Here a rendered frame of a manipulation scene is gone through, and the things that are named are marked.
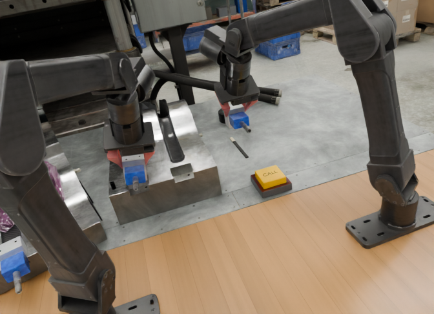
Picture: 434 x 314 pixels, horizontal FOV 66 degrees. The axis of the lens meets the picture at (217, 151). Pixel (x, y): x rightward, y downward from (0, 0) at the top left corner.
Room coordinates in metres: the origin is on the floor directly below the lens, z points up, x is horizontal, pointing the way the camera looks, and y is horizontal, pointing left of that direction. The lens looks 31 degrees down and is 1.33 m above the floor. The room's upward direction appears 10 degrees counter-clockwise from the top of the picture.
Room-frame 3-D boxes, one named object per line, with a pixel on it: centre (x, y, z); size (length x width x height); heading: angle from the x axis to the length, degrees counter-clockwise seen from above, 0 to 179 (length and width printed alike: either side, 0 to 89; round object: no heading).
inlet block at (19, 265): (0.49, 0.43, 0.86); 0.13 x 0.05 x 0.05; 28
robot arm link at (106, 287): (0.37, 0.25, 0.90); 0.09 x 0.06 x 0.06; 70
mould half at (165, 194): (0.90, 0.18, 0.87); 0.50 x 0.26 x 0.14; 11
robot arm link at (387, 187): (0.50, -0.33, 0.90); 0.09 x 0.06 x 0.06; 134
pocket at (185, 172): (0.69, 0.09, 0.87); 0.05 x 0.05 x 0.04; 11
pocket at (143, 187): (0.67, 0.20, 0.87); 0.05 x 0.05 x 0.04; 11
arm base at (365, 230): (0.49, -0.34, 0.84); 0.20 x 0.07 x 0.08; 103
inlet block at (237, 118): (0.80, -0.07, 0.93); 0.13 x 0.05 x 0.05; 11
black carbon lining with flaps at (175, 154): (0.88, 0.19, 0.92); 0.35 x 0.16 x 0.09; 11
